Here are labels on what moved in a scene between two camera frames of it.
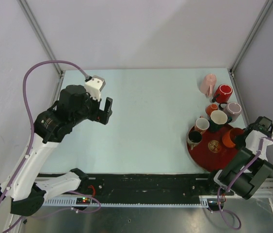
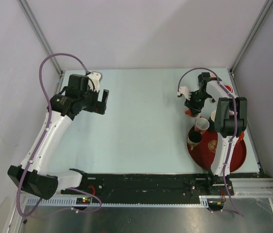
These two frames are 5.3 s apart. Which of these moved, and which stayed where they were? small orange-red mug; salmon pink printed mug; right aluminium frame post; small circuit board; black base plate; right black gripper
Moved: right black gripper; small orange-red mug
Stayed: salmon pink printed mug; right aluminium frame post; black base plate; small circuit board
